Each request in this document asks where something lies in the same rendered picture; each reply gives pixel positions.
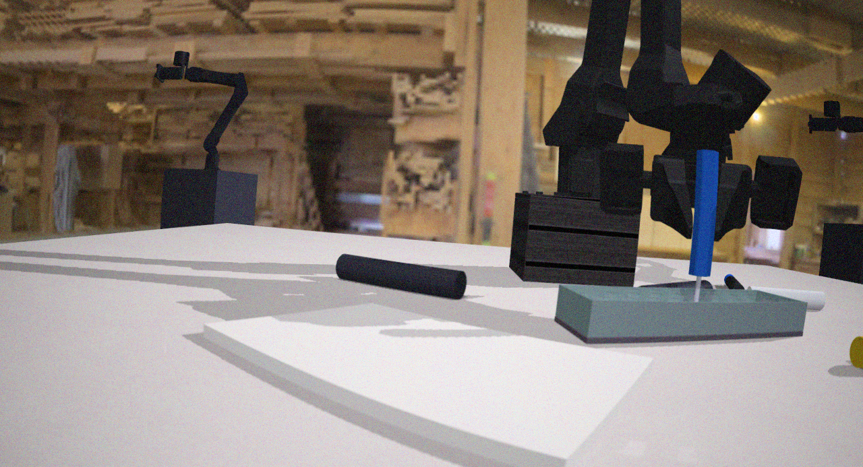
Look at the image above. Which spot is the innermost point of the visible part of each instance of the white keyboard with teal frame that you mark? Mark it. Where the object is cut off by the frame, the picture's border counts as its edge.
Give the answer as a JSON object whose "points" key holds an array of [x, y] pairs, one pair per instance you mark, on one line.
{"points": [[629, 314]]}

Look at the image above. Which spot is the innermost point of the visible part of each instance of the yellow cylinder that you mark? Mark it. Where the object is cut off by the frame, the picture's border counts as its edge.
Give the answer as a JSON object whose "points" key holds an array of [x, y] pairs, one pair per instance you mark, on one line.
{"points": [[856, 352]]}

